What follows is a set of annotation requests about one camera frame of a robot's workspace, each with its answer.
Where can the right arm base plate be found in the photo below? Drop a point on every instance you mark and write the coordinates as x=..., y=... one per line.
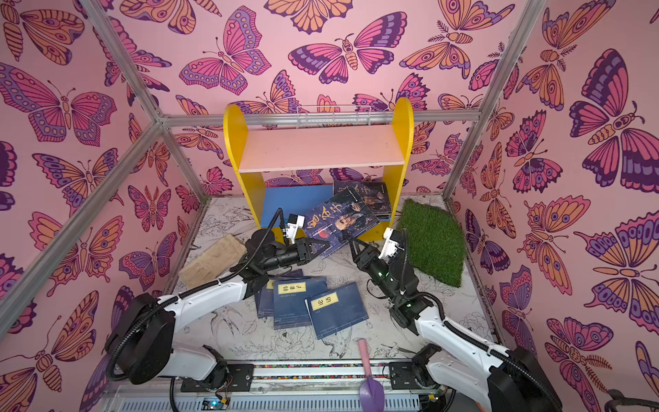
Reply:
x=409, y=376

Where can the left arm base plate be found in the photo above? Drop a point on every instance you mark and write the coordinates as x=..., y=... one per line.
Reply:
x=231, y=378

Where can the navy book with yellow label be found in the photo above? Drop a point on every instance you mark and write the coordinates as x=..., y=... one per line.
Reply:
x=336, y=310

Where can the small green circuit board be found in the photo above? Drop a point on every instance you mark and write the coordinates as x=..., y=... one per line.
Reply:
x=215, y=404

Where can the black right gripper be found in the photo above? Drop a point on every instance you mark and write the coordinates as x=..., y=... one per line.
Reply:
x=371, y=260

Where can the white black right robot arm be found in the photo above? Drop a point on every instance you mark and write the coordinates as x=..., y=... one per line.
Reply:
x=496, y=378

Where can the navy book yellow label middle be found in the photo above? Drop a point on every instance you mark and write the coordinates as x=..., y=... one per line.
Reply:
x=290, y=295

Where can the dark purple book with figure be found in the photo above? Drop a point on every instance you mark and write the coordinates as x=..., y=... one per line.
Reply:
x=374, y=194

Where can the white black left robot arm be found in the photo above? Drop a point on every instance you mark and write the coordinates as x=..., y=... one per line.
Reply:
x=141, y=346

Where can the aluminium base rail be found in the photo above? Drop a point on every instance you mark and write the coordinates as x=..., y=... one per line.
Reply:
x=312, y=385

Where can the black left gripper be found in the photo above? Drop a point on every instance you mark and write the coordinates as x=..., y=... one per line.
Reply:
x=302, y=245

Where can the yellow shelf with coloured boards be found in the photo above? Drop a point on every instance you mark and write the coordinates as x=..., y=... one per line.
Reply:
x=255, y=152

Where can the purple trowel with pink handle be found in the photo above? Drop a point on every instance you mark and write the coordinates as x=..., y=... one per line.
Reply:
x=371, y=391

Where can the green artificial grass mat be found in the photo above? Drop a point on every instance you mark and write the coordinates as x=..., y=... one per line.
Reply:
x=435, y=241

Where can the navy book bottom left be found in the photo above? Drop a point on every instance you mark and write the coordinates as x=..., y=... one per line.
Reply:
x=265, y=301

